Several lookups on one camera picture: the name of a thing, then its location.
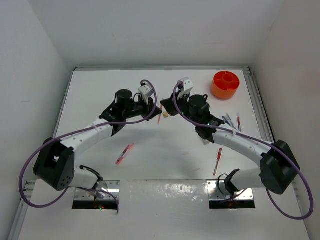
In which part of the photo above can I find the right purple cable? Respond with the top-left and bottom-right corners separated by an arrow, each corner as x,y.
173,82 -> 314,221

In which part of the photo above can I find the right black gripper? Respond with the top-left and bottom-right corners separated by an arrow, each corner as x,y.
160,90 -> 199,127

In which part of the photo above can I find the thin pink pen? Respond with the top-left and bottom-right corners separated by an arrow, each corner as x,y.
122,143 -> 135,158

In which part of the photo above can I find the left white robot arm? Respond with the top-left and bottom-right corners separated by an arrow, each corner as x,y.
33,85 -> 162,191

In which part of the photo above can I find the purple cable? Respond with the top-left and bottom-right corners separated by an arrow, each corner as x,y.
18,79 -> 158,215
173,82 -> 314,221

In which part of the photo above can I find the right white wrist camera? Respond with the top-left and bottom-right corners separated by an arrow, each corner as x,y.
177,77 -> 194,95

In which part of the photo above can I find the orange round pen holder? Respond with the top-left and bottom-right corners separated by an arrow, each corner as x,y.
210,71 -> 240,100

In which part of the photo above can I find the blue clear pen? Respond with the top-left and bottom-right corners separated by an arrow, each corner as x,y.
222,116 -> 232,126

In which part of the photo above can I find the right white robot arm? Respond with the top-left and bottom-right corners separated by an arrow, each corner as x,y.
160,94 -> 300,195

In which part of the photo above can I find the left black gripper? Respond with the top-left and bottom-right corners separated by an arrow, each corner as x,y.
122,94 -> 161,120

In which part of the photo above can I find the red pink barrel pen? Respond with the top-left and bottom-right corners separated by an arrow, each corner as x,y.
115,144 -> 131,165

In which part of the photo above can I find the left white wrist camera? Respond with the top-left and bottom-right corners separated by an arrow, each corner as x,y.
138,83 -> 154,98

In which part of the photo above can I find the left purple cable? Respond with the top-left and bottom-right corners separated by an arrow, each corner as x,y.
18,79 -> 158,215

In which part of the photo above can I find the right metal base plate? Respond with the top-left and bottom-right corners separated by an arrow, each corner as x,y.
206,180 -> 254,203

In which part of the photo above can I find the red clear cap pen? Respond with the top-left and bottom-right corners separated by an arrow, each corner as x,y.
236,112 -> 242,132

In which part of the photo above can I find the metal base plate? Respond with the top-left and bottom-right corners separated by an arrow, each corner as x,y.
206,180 -> 254,203
74,180 -> 120,202

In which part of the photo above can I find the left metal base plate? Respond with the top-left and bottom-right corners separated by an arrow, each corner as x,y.
74,180 -> 120,202

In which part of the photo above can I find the red gel pen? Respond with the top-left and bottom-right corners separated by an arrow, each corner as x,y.
213,147 -> 223,176

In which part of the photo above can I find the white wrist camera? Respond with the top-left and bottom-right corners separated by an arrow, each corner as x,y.
138,83 -> 154,98
177,77 -> 194,95

